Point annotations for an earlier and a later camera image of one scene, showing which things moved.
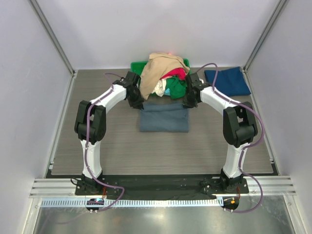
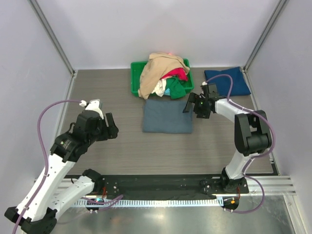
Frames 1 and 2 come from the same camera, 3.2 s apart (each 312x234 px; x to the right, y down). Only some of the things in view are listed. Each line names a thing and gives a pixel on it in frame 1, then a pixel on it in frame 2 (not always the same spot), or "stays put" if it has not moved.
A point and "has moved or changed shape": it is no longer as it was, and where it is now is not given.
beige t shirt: x=158 y=65 stays put
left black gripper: x=138 y=104 -> x=112 y=132
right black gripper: x=188 y=104 -> x=204 y=114
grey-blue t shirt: x=164 y=117 has moved or changed shape
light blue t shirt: x=167 y=92 stays put
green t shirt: x=177 y=88 stays put
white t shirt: x=160 y=88 stays put
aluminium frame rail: x=270 y=185 stays put
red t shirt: x=179 y=72 stays put
